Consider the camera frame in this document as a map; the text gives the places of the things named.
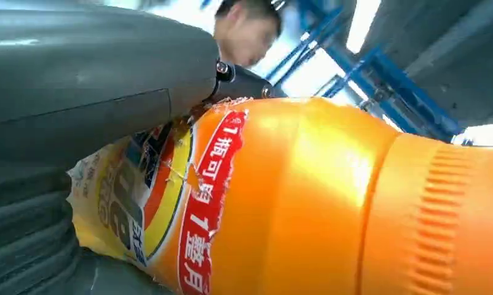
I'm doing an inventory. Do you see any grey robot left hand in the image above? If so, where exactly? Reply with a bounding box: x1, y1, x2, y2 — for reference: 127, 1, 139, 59
0, 2, 288, 184

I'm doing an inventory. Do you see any orange drink bottle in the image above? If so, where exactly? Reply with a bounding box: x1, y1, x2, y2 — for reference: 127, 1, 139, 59
66, 96, 493, 295

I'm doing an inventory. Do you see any person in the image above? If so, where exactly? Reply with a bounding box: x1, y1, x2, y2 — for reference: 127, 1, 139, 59
211, 0, 284, 68

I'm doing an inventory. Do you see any blue metal frame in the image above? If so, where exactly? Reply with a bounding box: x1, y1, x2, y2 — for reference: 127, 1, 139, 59
267, 0, 473, 145

